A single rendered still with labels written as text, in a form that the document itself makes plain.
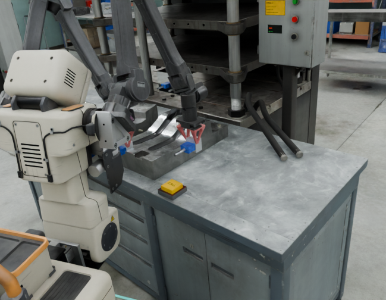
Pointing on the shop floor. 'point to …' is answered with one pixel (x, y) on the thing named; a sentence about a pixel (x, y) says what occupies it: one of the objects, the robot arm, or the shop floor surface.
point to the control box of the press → (292, 45)
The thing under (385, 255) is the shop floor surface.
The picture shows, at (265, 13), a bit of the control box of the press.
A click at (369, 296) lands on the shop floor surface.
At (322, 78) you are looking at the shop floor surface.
